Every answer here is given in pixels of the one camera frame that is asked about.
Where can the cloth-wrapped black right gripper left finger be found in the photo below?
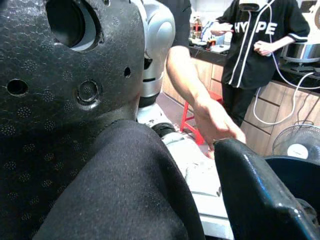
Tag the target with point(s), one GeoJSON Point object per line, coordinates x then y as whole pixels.
{"type": "Point", "coordinates": [125, 187]}

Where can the person in black HYPE jersey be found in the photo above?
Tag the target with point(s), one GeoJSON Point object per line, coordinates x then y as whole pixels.
{"type": "Point", "coordinates": [250, 62]}

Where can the white electric fan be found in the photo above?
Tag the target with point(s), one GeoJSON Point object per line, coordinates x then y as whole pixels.
{"type": "Point", "coordinates": [297, 150]}

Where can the blue white striped cloth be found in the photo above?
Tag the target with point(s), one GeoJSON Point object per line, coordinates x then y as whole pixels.
{"type": "Point", "coordinates": [208, 28]}

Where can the jersey person hand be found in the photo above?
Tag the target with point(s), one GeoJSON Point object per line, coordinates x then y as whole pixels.
{"type": "Point", "coordinates": [263, 48]}
{"type": "Point", "coordinates": [222, 28]}

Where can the red metal stool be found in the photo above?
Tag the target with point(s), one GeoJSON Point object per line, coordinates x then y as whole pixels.
{"type": "Point", "coordinates": [186, 117]}

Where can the white VR headset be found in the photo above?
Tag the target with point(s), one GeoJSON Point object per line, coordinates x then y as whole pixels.
{"type": "Point", "coordinates": [250, 5]}

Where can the black plastic laundry bucket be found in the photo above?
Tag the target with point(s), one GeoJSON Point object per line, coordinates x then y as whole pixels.
{"type": "Point", "coordinates": [300, 175]}

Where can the person in plain black shirt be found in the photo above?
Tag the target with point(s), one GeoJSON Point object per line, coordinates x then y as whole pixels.
{"type": "Point", "coordinates": [182, 20]}

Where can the glossy black right gripper right finger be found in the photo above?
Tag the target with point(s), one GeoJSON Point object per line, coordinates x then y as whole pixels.
{"type": "Point", "coordinates": [250, 195]}

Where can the black padded robot torso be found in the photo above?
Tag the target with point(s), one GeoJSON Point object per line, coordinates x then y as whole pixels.
{"type": "Point", "coordinates": [50, 112]}

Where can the dark bottle with red label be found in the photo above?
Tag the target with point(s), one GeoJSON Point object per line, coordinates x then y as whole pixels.
{"type": "Point", "coordinates": [196, 27]}

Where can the bare person hand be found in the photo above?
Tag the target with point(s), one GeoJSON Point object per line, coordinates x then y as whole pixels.
{"type": "Point", "coordinates": [217, 122]}

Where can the black glossy countertop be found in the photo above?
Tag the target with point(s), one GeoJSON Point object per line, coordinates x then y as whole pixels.
{"type": "Point", "coordinates": [207, 53]}

